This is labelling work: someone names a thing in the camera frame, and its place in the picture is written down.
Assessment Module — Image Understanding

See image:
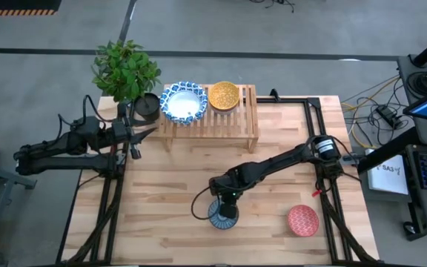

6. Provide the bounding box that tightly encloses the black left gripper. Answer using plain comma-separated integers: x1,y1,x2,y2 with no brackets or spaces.
111,118,158,145

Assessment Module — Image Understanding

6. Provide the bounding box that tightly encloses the grey blue striped ceramic bowl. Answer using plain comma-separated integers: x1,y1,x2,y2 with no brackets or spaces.
208,199,239,230

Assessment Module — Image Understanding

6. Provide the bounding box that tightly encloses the blue white paper bowl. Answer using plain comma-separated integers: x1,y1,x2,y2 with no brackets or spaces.
159,80,209,125

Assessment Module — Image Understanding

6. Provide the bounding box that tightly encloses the yellow patterned ceramic bowl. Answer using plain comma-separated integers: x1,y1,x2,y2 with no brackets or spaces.
208,80,241,111

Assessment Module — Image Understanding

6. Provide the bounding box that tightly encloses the wooden slatted shelf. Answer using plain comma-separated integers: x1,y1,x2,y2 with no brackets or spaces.
161,84,261,154

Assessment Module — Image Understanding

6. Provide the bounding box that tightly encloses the black plant pot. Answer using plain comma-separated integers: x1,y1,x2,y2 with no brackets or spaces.
133,92,162,122

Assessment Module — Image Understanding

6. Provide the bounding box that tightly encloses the green leafy plant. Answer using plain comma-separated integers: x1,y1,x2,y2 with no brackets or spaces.
90,39,162,104

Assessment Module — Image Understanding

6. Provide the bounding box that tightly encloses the red zigzag ceramic bowl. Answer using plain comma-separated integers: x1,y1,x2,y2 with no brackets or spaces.
286,204,320,237

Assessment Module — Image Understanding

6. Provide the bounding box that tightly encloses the white paper sheet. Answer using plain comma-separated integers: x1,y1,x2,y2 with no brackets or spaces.
367,155,409,196

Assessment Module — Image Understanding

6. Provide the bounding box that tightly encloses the black power adapter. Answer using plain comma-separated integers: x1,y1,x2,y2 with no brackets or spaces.
375,105,403,129

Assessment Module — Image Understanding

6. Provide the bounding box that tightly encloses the black mat with striped edge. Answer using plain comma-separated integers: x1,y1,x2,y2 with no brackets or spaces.
0,0,62,17

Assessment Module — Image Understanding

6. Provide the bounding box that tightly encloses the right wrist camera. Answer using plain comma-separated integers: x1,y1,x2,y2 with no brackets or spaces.
219,202,239,220

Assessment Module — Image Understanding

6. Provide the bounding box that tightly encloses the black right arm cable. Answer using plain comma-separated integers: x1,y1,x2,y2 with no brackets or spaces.
191,186,219,221

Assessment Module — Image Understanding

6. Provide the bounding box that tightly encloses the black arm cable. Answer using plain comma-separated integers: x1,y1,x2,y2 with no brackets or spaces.
191,186,219,221
56,94,107,129

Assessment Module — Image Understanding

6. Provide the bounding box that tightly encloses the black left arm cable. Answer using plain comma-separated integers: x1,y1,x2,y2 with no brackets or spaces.
56,94,107,129

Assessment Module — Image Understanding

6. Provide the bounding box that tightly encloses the yellow floor cable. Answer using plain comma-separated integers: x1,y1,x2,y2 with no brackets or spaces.
341,76,400,149

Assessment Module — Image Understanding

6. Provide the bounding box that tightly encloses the coiled black cable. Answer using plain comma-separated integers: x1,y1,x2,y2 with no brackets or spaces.
406,70,427,98

